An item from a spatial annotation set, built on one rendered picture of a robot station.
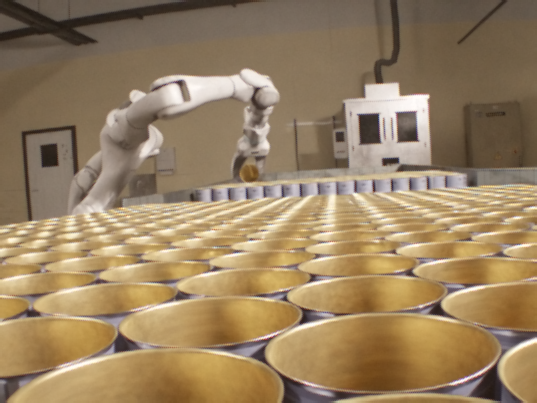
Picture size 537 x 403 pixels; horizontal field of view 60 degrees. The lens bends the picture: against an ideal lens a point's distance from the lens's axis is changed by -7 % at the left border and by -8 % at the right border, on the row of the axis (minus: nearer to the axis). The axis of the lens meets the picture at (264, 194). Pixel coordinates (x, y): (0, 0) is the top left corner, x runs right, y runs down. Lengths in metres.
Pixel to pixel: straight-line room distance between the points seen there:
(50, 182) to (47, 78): 1.85
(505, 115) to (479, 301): 7.76
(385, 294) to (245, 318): 0.07
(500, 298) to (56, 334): 0.19
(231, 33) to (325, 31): 1.51
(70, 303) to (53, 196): 8.94
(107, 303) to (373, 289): 0.14
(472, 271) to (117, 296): 0.20
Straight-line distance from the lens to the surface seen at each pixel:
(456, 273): 0.29
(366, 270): 0.32
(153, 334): 0.21
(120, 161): 1.76
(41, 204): 9.36
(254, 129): 1.58
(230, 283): 0.29
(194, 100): 1.30
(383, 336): 0.18
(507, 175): 1.99
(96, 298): 0.27
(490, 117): 7.89
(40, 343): 0.22
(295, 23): 8.19
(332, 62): 8.02
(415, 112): 6.53
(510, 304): 0.23
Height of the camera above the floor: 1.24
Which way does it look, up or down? 4 degrees down
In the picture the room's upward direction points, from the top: 4 degrees counter-clockwise
